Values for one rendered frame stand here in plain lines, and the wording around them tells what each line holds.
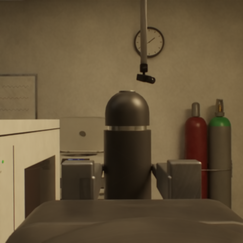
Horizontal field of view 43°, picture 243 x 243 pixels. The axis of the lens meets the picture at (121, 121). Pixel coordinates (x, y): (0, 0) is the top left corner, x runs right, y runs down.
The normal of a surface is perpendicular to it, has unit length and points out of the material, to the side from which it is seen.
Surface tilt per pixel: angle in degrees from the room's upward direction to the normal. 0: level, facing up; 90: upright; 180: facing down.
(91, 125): 105
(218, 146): 90
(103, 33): 90
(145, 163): 90
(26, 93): 90
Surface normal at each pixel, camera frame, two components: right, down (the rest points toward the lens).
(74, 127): -0.04, 0.27
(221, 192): -0.17, 0.01
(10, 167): 1.00, 0.00
